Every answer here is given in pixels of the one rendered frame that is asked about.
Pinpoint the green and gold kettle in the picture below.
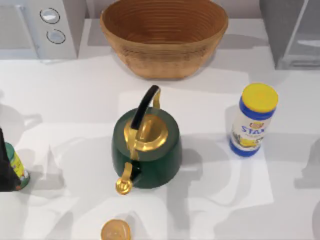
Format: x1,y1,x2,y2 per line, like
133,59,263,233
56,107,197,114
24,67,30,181
111,84,183,196

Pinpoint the brown woven basket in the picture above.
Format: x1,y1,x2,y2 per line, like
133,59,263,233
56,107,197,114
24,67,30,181
99,0,229,81

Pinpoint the blue and white yellow-lidded can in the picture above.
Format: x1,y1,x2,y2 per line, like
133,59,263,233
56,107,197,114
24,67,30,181
229,83,279,158

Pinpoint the microwave knob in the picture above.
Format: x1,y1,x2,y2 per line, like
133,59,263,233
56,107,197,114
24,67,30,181
39,7,61,25
46,28,67,45

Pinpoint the green can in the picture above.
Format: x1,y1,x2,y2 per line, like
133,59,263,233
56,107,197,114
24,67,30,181
4,142,31,191

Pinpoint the pale microwave oven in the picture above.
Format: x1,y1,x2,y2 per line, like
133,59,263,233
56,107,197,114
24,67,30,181
0,0,87,61

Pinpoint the grey cabinet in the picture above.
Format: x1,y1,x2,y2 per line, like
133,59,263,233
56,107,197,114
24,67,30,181
259,0,320,71

